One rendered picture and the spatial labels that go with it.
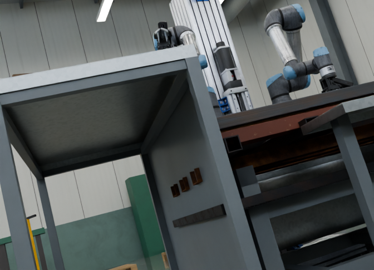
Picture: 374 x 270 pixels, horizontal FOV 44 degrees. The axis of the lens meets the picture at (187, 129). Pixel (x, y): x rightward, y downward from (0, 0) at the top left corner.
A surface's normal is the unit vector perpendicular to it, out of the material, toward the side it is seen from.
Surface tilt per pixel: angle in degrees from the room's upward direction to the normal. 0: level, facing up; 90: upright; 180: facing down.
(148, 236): 90
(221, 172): 90
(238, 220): 90
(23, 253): 90
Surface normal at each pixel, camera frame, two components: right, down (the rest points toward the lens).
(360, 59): -0.90, 0.18
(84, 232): 0.34, -0.28
